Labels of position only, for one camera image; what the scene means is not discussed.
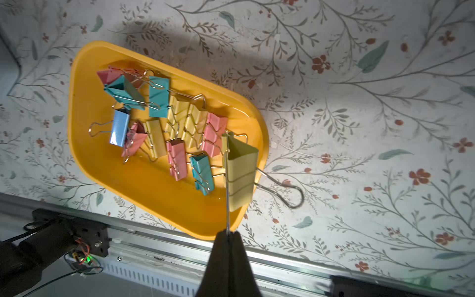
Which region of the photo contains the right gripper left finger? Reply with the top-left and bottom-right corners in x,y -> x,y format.
196,230 -> 230,297

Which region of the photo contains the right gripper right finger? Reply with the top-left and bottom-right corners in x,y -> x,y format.
229,232 -> 262,297

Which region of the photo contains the yellow binder clip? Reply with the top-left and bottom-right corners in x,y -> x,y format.
221,132 -> 305,233
144,120 -> 167,162
165,95 -> 190,139
181,105 -> 209,149

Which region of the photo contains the yellow plastic storage box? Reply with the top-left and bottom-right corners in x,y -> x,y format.
68,41 -> 269,240

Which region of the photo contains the dark teal binder clip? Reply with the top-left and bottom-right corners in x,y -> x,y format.
104,75 -> 162,110

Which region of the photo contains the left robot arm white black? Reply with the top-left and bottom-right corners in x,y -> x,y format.
1,221 -> 78,297

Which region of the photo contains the pink binder clip in box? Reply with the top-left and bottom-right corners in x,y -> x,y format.
201,113 -> 228,158

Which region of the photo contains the yellow binder clip in box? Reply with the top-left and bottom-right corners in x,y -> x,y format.
165,95 -> 190,139

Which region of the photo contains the blue binder clip near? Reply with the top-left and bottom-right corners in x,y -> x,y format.
88,108 -> 131,147

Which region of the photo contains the pink binder clip small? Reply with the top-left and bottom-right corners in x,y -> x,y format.
96,66 -> 153,89

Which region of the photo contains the aluminium front rail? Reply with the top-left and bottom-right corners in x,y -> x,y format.
0,192 -> 475,297

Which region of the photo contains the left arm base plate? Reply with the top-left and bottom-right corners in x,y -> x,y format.
32,209 -> 110,257

